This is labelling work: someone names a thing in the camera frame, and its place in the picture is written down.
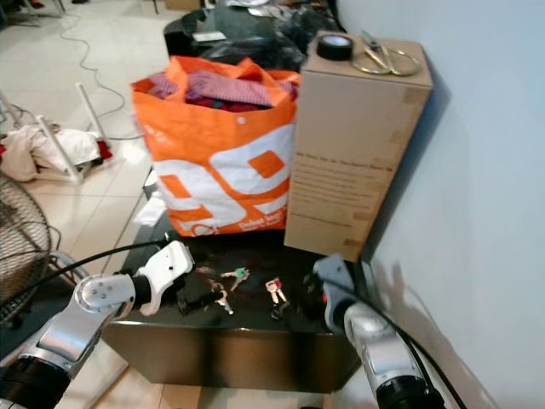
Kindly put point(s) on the green tag keys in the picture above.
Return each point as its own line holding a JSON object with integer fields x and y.
{"x": 240, "y": 274}

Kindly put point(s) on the red tag keys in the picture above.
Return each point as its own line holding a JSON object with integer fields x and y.
{"x": 274, "y": 285}

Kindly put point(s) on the silver key bunch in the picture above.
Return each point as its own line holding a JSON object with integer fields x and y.
{"x": 221, "y": 300}

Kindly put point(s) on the black glossy table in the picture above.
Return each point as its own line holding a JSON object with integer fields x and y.
{"x": 238, "y": 349}

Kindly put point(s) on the white crumpled plastic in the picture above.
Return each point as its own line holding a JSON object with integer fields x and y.
{"x": 152, "y": 210}

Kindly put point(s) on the orange white shopping bag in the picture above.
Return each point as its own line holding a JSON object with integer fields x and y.
{"x": 213, "y": 170}

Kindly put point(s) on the tall brown cardboard box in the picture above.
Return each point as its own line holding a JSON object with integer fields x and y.
{"x": 349, "y": 153}

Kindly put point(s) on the metal floor fan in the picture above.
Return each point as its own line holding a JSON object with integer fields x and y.
{"x": 21, "y": 247}

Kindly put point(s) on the white drying rack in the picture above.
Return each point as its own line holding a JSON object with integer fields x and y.
{"x": 61, "y": 149}

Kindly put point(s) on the red checked cloth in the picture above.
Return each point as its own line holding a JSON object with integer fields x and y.
{"x": 226, "y": 89}

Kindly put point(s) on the pale clothes pile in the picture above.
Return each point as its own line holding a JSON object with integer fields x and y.
{"x": 34, "y": 153}

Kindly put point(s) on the black tape roll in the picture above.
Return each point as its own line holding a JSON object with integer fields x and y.
{"x": 324, "y": 51}

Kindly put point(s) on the black coffee table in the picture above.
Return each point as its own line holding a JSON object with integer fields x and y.
{"x": 187, "y": 47}

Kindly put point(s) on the white paper sheet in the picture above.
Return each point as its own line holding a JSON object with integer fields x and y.
{"x": 209, "y": 37}

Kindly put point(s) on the black plastic bag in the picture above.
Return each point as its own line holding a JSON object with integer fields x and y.
{"x": 302, "y": 30}

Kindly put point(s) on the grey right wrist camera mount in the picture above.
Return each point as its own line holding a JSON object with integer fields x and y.
{"x": 336, "y": 273}

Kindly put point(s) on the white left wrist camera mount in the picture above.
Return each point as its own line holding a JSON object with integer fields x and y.
{"x": 169, "y": 264}

